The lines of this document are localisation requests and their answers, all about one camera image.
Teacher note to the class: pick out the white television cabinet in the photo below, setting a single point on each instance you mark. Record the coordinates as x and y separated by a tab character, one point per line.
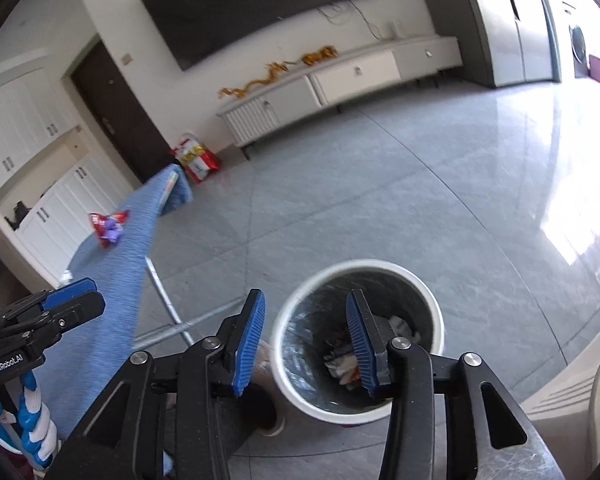
330	90

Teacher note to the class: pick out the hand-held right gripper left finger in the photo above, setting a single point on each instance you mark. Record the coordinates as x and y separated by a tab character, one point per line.
247	347

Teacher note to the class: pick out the long golden dragon figurine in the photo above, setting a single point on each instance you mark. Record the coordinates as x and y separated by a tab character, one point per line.
240	90

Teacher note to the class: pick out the metal table frame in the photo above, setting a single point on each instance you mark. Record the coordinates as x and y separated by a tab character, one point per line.
166	302

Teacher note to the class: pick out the blue fluffy mat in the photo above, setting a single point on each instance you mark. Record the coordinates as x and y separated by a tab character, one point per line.
110	285

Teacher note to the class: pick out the red white paper bucket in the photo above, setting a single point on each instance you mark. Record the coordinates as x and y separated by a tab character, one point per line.
344	367

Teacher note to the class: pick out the white lower shoe cabinet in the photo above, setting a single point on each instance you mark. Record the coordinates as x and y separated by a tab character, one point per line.
65	210

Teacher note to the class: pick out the white tissue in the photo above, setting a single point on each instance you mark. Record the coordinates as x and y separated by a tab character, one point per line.
404	326

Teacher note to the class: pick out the red white paper bag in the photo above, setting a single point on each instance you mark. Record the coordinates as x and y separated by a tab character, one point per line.
197	160

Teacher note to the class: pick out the golden tiger figurine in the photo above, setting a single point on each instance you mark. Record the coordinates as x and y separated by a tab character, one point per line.
320	55

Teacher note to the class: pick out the beige ribbed furniture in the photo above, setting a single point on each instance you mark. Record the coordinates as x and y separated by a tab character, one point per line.
580	410

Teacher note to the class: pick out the dark brown entrance door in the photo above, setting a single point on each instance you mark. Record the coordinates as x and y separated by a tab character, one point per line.
120	115

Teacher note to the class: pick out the tall grey cabinet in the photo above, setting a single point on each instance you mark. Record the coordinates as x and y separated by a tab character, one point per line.
495	20

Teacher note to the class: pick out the black wall television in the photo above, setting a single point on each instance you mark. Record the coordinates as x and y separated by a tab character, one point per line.
230	10

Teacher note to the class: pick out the beige wall switch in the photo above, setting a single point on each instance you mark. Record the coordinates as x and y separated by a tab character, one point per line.
126	58

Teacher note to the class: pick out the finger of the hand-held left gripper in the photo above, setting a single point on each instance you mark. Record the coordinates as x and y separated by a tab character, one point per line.
80	312
70	292

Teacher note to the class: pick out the white washing machine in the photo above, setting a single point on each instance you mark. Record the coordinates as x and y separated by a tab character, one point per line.
577	42

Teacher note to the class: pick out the white upper wall cabinet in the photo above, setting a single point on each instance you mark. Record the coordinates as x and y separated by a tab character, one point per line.
25	120

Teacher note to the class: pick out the white round trash bin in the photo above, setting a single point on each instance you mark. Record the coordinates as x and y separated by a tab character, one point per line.
307	330

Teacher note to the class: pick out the dark handbag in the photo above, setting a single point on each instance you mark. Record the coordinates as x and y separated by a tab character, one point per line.
16	216

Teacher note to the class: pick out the red foil snack wrapper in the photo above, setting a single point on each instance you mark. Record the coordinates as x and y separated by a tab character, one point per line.
96	221

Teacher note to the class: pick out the person's brown slipper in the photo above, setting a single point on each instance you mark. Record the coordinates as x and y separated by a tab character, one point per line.
270	412

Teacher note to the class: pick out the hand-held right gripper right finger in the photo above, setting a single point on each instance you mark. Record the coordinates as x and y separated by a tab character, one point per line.
360	347

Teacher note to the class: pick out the white paper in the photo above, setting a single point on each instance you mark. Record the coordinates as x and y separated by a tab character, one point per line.
66	275

